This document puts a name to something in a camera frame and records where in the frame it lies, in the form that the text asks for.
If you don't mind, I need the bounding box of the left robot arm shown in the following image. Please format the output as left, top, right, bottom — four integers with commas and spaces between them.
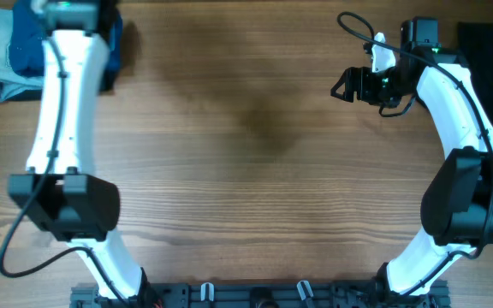
8, 1, 157, 307

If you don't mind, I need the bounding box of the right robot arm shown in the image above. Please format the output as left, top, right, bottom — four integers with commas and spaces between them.
330, 17, 493, 305

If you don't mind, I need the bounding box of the light grey folded garment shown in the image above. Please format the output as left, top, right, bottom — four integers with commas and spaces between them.
0, 9, 44, 103

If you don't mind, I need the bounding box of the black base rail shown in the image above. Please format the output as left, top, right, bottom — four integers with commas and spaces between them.
69, 280, 451, 308

